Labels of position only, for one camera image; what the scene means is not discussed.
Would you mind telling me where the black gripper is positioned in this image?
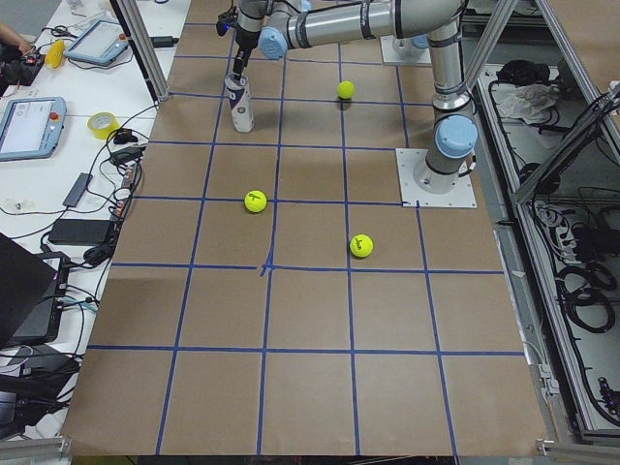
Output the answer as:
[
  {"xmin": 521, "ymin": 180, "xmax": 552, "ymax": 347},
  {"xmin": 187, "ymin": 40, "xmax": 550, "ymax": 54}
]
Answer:
[{"xmin": 232, "ymin": 26, "xmax": 260, "ymax": 80}]

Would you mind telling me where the tennis ball can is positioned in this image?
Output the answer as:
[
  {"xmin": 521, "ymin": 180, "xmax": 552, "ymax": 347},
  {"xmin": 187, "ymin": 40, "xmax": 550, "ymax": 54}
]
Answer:
[{"xmin": 224, "ymin": 73, "xmax": 254, "ymax": 133}]

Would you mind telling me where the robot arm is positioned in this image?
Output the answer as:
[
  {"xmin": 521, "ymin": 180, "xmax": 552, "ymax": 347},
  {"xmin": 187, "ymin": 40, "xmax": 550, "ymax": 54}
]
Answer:
[
  {"xmin": 398, "ymin": 34, "xmax": 429, "ymax": 55},
  {"xmin": 216, "ymin": 0, "xmax": 479, "ymax": 194}
]

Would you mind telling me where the middle tennis ball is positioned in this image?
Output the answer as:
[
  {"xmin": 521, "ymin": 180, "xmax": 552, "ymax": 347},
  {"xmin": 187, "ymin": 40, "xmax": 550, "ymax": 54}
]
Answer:
[{"xmin": 337, "ymin": 80, "xmax": 356, "ymax": 101}]

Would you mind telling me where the tennis ball near gripper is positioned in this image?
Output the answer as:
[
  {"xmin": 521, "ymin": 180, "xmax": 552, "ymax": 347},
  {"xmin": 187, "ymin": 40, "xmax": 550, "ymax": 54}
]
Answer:
[{"xmin": 244, "ymin": 190, "xmax": 268, "ymax": 213}]

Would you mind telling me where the tennis ball by base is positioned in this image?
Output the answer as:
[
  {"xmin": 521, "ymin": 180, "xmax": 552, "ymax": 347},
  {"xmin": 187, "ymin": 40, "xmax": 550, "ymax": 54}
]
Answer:
[{"xmin": 349, "ymin": 233, "xmax": 374, "ymax": 259}]

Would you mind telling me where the person hand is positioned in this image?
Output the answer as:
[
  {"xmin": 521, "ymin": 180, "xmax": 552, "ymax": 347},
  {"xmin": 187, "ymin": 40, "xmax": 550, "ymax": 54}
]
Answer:
[{"xmin": 0, "ymin": 21, "xmax": 32, "ymax": 54}]

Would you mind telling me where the small black adapter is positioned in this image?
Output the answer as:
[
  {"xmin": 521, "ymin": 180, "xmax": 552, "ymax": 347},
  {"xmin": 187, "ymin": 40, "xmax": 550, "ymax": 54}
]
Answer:
[{"xmin": 150, "ymin": 36, "xmax": 179, "ymax": 48}]

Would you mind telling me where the far teach pendant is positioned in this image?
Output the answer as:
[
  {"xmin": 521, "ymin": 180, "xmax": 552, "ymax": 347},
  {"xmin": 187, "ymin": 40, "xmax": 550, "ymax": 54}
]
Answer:
[{"xmin": 64, "ymin": 19, "xmax": 129, "ymax": 67}]

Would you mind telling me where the teach pendant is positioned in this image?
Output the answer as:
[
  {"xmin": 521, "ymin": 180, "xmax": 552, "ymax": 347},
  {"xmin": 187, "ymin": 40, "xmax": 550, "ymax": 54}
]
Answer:
[
  {"xmin": 1, "ymin": 97, "xmax": 67, "ymax": 162},
  {"xmin": 64, "ymin": 19, "xmax": 129, "ymax": 67}
]

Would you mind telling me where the yellow tape roll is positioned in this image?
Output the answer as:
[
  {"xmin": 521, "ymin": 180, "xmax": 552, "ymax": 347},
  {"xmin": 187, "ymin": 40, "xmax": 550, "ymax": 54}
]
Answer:
[{"xmin": 87, "ymin": 111, "xmax": 120, "ymax": 140}]

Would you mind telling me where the yellow corn toy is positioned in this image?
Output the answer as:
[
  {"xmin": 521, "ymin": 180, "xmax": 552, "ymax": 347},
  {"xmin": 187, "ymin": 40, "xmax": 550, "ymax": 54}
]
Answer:
[{"xmin": 45, "ymin": 39, "xmax": 65, "ymax": 69}]

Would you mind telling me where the grey usb hub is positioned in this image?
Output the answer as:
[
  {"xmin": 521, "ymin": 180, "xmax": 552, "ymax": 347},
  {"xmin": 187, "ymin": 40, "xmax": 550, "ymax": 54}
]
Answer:
[{"xmin": 62, "ymin": 172, "xmax": 93, "ymax": 207}]

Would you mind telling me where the near teach pendant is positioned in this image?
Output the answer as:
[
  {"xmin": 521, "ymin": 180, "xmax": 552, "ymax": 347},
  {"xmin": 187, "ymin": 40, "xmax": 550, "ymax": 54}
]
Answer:
[{"xmin": 1, "ymin": 97, "xmax": 67, "ymax": 162}]

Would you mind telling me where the black power adapter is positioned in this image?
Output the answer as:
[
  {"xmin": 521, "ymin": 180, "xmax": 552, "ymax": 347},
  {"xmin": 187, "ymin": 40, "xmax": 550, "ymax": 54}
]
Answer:
[{"xmin": 48, "ymin": 219, "xmax": 111, "ymax": 246}]

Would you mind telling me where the crumpled white cloth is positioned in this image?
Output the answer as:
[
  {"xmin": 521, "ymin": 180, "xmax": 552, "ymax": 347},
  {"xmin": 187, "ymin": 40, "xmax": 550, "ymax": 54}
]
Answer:
[{"xmin": 498, "ymin": 83, "xmax": 560, "ymax": 125}]

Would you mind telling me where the black laptop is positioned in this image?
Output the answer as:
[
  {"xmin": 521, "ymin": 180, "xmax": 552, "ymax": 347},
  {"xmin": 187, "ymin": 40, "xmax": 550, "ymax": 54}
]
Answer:
[{"xmin": 1, "ymin": 235, "xmax": 69, "ymax": 348}]

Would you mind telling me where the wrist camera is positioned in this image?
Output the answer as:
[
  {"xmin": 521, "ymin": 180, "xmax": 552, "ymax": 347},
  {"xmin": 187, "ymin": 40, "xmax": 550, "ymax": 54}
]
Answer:
[{"xmin": 216, "ymin": 10, "xmax": 237, "ymax": 37}]

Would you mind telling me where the aluminium frame post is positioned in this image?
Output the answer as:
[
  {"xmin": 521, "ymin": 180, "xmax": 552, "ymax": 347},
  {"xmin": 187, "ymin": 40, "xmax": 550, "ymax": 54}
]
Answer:
[{"xmin": 109, "ymin": 0, "xmax": 169, "ymax": 104}]

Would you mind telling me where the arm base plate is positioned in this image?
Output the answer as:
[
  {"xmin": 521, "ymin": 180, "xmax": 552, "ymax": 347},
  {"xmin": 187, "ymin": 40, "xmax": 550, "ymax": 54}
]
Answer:
[
  {"xmin": 395, "ymin": 148, "xmax": 477, "ymax": 208},
  {"xmin": 381, "ymin": 34, "xmax": 431, "ymax": 68}
]

